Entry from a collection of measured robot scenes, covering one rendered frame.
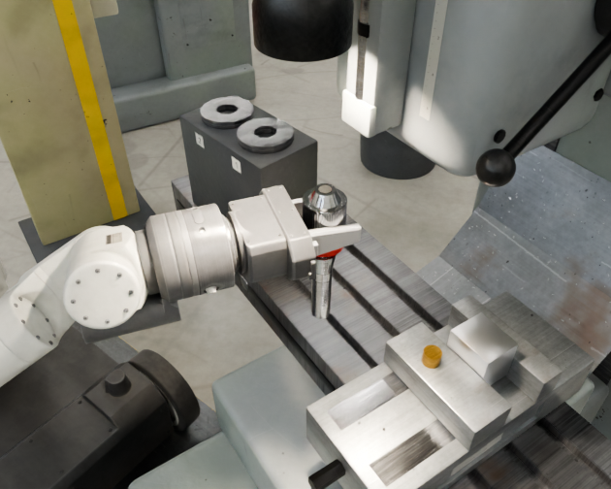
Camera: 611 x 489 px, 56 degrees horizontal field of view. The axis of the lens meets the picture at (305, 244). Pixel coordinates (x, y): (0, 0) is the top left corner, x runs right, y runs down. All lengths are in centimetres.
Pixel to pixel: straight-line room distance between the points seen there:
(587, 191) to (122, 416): 93
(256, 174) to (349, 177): 196
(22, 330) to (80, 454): 67
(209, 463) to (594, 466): 55
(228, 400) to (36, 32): 160
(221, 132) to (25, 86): 139
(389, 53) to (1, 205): 261
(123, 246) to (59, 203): 196
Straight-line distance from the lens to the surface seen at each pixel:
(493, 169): 46
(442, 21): 48
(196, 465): 99
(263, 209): 60
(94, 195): 253
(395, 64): 50
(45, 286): 63
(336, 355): 84
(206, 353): 206
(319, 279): 66
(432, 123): 51
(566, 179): 102
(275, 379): 92
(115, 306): 54
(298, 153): 91
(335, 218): 59
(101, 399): 126
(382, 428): 70
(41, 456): 125
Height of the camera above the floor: 160
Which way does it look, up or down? 41 degrees down
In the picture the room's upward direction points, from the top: straight up
